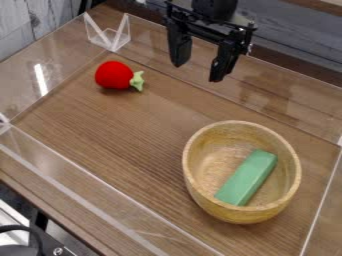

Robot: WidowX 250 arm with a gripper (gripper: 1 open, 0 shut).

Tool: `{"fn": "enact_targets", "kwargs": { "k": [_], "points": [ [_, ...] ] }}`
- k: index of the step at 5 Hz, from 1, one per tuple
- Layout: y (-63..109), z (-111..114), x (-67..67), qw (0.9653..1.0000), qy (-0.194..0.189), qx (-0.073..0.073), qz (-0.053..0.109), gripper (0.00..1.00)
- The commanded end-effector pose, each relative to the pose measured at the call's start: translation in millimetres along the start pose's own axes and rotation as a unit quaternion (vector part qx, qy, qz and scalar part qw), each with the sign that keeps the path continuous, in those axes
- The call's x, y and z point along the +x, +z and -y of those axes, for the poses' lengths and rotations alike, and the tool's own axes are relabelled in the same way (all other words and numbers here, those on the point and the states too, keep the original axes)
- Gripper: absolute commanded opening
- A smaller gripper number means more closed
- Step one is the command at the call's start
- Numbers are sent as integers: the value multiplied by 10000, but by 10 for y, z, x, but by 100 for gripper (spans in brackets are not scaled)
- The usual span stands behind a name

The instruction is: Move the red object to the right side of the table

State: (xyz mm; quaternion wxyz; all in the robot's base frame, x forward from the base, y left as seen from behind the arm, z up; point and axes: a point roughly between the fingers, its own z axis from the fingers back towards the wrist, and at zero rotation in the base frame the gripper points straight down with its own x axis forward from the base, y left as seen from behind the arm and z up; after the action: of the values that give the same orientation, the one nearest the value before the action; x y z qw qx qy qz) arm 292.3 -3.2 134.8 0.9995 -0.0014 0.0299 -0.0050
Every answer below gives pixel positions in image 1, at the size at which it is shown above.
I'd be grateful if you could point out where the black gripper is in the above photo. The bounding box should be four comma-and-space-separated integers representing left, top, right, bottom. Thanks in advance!
165, 0, 258, 82

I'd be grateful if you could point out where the red plush strawberry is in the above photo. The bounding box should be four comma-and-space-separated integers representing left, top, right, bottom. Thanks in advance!
95, 61, 145, 92

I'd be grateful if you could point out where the wooden bowl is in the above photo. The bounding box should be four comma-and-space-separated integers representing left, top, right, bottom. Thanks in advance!
182, 120, 302, 224

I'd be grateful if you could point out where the green rectangular block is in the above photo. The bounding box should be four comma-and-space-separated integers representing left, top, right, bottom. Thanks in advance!
214, 150, 278, 206

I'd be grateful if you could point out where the clear acrylic enclosure wall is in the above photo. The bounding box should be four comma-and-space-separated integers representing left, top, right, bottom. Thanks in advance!
0, 7, 342, 256

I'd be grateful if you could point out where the black metal table frame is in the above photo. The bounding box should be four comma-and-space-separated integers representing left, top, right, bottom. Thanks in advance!
27, 207, 91, 256

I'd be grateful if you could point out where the black cable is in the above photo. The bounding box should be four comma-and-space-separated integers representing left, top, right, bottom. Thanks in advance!
0, 224, 47, 256

